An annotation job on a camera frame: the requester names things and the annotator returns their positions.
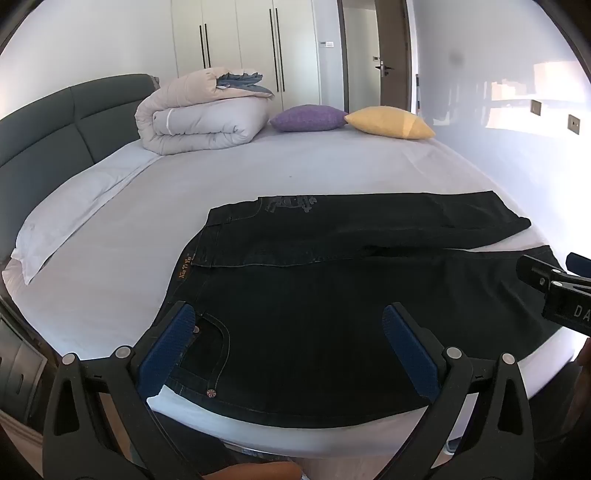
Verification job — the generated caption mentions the white bed mattress sheet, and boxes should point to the white bed mattress sheet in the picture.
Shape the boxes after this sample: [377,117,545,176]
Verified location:
[2,124,588,462]

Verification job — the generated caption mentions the purple cushion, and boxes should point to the purple cushion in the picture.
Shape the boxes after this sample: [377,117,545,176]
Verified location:
[270,104,346,132]

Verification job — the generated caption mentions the brown wooden door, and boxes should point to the brown wooden door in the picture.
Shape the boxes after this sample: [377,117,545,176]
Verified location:
[375,0,412,111]

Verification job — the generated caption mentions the cream wardrobe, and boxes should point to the cream wardrobe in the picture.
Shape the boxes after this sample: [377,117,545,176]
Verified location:
[170,0,346,114]

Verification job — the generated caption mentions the wall switch plate far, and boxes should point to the wall switch plate far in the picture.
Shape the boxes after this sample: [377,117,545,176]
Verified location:
[531,100,542,116]

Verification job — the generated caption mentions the dark bedside cabinet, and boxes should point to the dark bedside cabinet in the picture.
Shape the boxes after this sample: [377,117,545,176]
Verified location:
[0,305,53,432]

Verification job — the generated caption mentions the wall switch plate near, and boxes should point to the wall switch plate near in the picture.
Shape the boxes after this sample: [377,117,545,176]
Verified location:
[568,115,580,134]

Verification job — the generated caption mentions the white flat pillow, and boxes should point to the white flat pillow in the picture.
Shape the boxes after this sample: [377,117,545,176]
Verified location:
[11,141,160,284]

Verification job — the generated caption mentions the wall switch plate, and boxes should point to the wall switch plate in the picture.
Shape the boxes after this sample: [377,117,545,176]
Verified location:
[568,115,580,134]
[531,100,542,116]

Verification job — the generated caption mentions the black denim pants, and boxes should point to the black denim pants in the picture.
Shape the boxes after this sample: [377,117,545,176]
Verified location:
[164,191,557,428]

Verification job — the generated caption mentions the yellow cushion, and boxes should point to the yellow cushion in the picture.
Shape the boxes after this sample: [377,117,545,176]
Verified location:
[345,106,436,140]

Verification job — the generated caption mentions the folded blue garment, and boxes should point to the folded blue garment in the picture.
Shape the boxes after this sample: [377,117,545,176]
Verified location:
[216,72,273,97]

